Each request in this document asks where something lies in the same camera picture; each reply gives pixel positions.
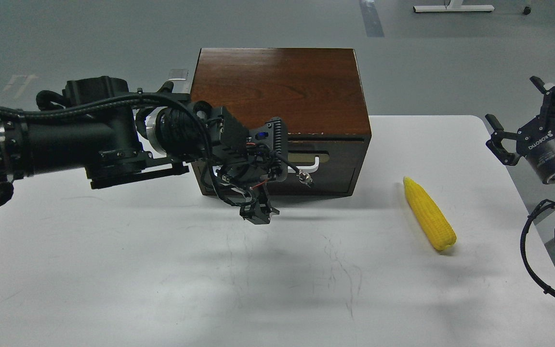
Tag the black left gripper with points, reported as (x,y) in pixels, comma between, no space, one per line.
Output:
(216,137)

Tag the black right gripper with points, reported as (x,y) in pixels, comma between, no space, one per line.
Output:
(535,142)

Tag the wooden drawer with white handle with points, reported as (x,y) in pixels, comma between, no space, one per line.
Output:
(339,165)

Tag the yellow corn cob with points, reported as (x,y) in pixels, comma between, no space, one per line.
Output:
(434,225)

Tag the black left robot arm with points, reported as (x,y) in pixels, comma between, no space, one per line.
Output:
(120,137)

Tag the dark wooden drawer cabinet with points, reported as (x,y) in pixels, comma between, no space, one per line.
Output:
(316,91)

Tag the white desk leg base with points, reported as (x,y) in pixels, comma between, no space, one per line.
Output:
(454,6)

